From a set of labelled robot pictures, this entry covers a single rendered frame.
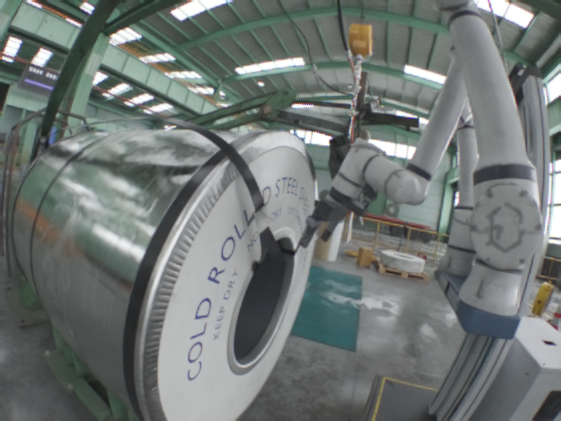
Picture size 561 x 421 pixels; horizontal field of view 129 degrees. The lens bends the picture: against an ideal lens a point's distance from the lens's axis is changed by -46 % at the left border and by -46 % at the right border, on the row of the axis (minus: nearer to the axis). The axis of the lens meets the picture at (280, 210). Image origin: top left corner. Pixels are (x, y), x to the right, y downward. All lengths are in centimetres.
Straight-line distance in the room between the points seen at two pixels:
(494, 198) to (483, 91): 24
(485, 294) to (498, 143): 35
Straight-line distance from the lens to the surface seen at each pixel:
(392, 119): 192
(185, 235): 42
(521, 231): 50
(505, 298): 70
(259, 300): 121
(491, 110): 59
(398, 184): 61
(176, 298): 46
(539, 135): 95
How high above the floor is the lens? 115
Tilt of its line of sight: 3 degrees down
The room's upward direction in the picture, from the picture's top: 11 degrees clockwise
